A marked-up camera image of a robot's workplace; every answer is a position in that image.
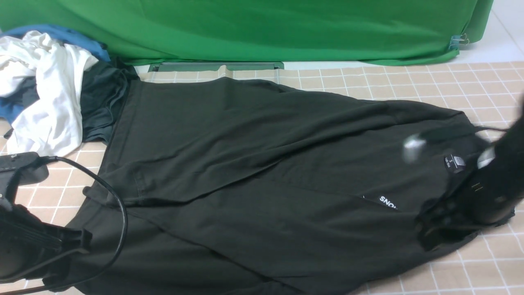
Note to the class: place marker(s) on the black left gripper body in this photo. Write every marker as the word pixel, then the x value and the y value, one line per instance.
pixel 32 249

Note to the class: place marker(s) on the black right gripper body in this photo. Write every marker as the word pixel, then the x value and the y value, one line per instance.
pixel 469 205

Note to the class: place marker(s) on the dark gray long-sleeved shirt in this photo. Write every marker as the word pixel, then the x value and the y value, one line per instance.
pixel 255 188

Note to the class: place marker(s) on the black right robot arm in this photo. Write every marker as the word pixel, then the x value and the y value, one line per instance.
pixel 503 157

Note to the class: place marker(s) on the checkered beige tablecloth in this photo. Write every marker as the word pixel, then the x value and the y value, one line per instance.
pixel 488 92

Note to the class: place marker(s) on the white crumpled garment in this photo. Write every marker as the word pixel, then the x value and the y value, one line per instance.
pixel 51 126

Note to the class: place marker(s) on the blue garment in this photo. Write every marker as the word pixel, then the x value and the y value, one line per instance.
pixel 77 41

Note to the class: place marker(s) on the metal binder clip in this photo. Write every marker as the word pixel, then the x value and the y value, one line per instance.
pixel 457 41

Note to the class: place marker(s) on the green backdrop cloth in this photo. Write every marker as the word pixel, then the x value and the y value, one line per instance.
pixel 378 32

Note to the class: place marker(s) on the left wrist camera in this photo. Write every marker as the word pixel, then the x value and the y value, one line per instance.
pixel 22 169

